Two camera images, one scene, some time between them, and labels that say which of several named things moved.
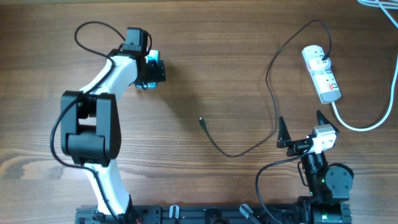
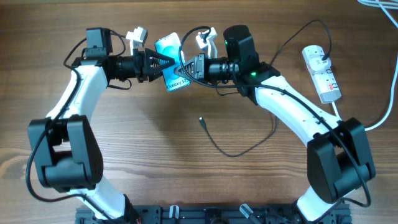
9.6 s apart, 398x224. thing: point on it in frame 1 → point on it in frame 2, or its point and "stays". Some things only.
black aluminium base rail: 224,214 stays
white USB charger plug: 317,65 stays
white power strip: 324,80 stays
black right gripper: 285,140 → 200,65
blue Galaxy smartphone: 153,55 → 169,46
